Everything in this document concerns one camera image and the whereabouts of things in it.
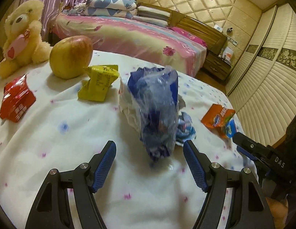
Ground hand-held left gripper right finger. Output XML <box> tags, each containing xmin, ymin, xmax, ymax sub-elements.
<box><xmin>183</xmin><ymin>140</ymin><xmax>275</xmax><ymax>229</ymax></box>

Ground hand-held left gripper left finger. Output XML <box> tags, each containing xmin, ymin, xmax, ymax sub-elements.
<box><xmin>25</xmin><ymin>140</ymin><xmax>117</xmax><ymax>229</ymax></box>

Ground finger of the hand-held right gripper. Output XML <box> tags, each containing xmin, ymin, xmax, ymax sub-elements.
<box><xmin>233</xmin><ymin>132</ymin><xmax>272</xmax><ymax>160</ymax></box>

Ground blue wrapper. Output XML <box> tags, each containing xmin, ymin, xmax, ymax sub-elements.
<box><xmin>175</xmin><ymin>112</ymin><xmax>196</xmax><ymax>146</ymax></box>

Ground orange snack packet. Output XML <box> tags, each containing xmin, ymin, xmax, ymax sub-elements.
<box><xmin>201</xmin><ymin>104</ymin><xmax>237</xmax><ymax>139</ymax></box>

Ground white plastic bag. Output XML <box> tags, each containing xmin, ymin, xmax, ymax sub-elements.
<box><xmin>119</xmin><ymin>77</ymin><xmax>187</xmax><ymax>134</ymax></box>

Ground blue clear plastic bag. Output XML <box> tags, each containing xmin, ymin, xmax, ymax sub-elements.
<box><xmin>127</xmin><ymin>65</ymin><xmax>179</xmax><ymax>163</ymax></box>

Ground yellow snack packet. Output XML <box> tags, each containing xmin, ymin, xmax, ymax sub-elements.
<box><xmin>77</xmin><ymin>64</ymin><xmax>120</xmax><ymax>102</ymax></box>

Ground red snack packet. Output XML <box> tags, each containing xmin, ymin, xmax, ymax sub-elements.
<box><xmin>0</xmin><ymin>73</ymin><xmax>36</xmax><ymax>123</ymax></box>

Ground person's right hand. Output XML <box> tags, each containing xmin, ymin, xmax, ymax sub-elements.
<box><xmin>266</xmin><ymin>197</ymin><xmax>289</xmax><ymax>229</ymax></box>

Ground white floral blanket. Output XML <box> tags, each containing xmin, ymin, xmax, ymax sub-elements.
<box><xmin>0</xmin><ymin>50</ymin><xmax>258</xmax><ymax>229</ymax></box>

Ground slatted sliding wardrobe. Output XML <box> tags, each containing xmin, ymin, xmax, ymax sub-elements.
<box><xmin>225</xmin><ymin>0</ymin><xmax>296</xmax><ymax>146</ymax></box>

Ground wooden nightstand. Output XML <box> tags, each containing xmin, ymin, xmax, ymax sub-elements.
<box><xmin>202</xmin><ymin>51</ymin><xmax>232</xmax><ymax>81</ymax></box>

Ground white papers on nightstand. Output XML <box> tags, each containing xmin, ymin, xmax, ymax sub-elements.
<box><xmin>220</xmin><ymin>46</ymin><xmax>234</xmax><ymax>64</ymax></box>

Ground yellow red apple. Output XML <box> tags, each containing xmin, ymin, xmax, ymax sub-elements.
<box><xmin>49</xmin><ymin>35</ymin><xmax>94</xmax><ymax>80</ymax></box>

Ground wooden headboard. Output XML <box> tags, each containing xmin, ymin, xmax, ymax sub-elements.
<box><xmin>137</xmin><ymin>2</ymin><xmax>228</xmax><ymax>53</ymax></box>

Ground pink pillow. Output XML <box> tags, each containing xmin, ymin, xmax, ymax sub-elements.
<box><xmin>170</xmin><ymin>26</ymin><xmax>208</xmax><ymax>48</ymax></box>

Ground bed with floral sheet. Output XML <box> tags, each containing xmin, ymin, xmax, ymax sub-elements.
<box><xmin>51</xmin><ymin>13</ymin><xmax>208</xmax><ymax>78</ymax></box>

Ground striped folded bedding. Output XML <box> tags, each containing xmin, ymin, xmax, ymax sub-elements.
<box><xmin>136</xmin><ymin>5</ymin><xmax>171</xmax><ymax>27</ymax></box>

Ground light purple plush toy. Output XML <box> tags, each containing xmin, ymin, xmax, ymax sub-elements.
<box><xmin>62</xmin><ymin>2</ymin><xmax>87</xmax><ymax>16</ymax></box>

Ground heart print folded quilt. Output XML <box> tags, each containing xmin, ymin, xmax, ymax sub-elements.
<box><xmin>83</xmin><ymin>0</ymin><xmax>137</xmax><ymax>19</ymax></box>

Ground cream teddy bear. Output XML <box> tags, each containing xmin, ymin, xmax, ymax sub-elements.
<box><xmin>0</xmin><ymin>0</ymin><xmax>53</xmax><ymax>79</ymax></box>

